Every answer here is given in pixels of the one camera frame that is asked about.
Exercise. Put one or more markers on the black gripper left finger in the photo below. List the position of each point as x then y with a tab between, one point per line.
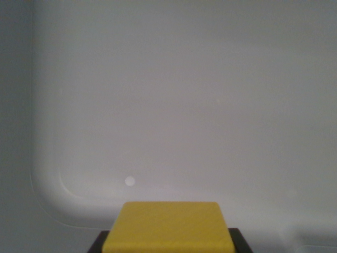
98	243

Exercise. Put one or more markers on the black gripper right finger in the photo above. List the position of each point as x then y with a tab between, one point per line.
241	242

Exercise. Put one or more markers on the yellow cube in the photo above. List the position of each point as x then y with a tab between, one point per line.
168	229

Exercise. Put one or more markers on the white plastic bin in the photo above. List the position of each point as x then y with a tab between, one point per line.
168	105

